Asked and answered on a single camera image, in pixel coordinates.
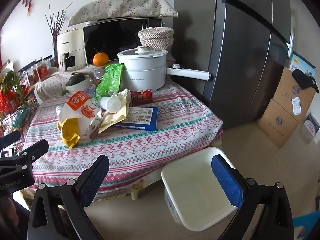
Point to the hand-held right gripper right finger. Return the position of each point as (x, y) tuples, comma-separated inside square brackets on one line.
[(227, 182)]

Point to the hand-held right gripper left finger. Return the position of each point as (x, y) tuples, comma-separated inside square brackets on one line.
[(95, 180)]

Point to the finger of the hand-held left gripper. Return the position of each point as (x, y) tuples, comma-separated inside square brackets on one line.
[(35, 150), (10, 138)]

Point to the white plastic bin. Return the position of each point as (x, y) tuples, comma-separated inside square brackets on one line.
[(195, 190)]

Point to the white plastic bottle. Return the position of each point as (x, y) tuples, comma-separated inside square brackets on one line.
[(110, 103)]

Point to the yellow paper bag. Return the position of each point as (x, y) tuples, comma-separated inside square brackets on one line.
[(68, 132)]

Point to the floral table underlay cloth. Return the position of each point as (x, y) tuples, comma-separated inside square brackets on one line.
[(140, 183)]

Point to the green plant with red ornaments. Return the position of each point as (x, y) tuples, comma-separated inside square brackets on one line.
[(11, 90)]

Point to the patterned striped tablecloth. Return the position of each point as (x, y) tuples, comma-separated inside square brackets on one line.
[(140, 150)]

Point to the orange white paper bag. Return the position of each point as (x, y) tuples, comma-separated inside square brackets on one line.
[(80, 110)]

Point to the cream crumpled wrapper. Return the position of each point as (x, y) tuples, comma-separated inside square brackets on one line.
[(112, 120)]

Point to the white dotted cloth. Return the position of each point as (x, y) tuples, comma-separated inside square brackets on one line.
[(50, 85)]

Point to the red label jar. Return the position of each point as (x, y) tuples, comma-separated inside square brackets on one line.
[(42, 72)]

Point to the blue flat carton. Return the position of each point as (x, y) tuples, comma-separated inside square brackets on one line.
[(140, 118)]

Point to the white bowl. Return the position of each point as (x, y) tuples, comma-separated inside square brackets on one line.
[(80, 86)]

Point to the dark avocado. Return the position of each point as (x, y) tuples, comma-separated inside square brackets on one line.
[(76, 79)]

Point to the blue plastic object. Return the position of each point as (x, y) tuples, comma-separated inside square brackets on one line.
[(307, 226)]

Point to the red drink can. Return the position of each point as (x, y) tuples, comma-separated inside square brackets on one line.
[(141, 97)]

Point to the small clear plastic bottle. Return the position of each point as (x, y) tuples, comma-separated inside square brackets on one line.
[(98, 76)]

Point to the blue white printed packet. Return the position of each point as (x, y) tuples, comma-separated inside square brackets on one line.
[(312, 125)]

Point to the green snack bag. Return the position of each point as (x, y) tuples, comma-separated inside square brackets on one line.
[(111, 77)]

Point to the labelled cardboard box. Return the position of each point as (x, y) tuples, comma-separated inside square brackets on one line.
[(287, 92)]

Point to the white air fryer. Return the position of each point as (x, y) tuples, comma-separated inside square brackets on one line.
[(71, 45)]

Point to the orange fruit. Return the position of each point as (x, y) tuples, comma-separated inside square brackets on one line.
[(100, 58)]

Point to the dry twig bouquet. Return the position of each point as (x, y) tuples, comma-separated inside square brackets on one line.
[(56, 27)]

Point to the white electric cooking pot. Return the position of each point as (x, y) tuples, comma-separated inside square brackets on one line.
[(142, 67)]

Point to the black cap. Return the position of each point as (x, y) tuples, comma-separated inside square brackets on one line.
[(303, 80)]

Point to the grey refrigerator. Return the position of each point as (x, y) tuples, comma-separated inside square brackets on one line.
[(237, 55)]

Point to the black door microwave oven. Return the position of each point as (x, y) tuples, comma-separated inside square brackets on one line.
[(110, 37)]

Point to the blue printed book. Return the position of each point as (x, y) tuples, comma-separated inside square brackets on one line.
[(298, 61)]

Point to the woven lidded basket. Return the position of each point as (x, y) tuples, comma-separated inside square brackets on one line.
[(156, 37)]

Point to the floral appliance cover cloth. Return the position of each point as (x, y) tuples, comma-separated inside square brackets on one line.
[(120, 7)]

